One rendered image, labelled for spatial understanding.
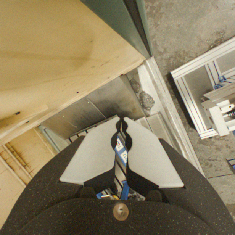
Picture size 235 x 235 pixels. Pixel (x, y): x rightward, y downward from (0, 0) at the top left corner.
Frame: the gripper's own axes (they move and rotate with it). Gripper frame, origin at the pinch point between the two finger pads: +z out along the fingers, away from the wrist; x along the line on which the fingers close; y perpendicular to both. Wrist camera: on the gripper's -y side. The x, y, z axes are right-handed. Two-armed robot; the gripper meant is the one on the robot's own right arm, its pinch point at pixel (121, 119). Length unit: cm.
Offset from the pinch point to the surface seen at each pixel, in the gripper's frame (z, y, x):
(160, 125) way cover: 75, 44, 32
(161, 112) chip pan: 80, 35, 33
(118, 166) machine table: 60, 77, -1
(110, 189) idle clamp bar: 54, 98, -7
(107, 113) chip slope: 80, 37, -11
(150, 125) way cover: 77, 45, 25
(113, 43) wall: 10.0, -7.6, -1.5
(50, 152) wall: 103, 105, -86
